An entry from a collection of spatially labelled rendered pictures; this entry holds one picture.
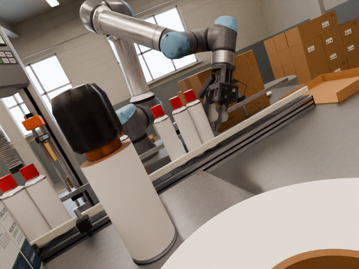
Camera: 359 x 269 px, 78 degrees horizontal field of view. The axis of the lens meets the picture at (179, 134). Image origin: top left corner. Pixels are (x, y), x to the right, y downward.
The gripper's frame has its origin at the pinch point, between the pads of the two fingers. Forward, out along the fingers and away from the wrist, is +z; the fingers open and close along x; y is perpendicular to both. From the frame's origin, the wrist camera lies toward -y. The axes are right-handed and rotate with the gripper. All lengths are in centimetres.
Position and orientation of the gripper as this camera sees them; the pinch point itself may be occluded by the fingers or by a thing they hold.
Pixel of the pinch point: (213, 127)
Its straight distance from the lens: 76.8
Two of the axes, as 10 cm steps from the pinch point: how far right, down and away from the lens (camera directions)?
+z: -0.8, 10.0, 0.4
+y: 3.7, 0.7, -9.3
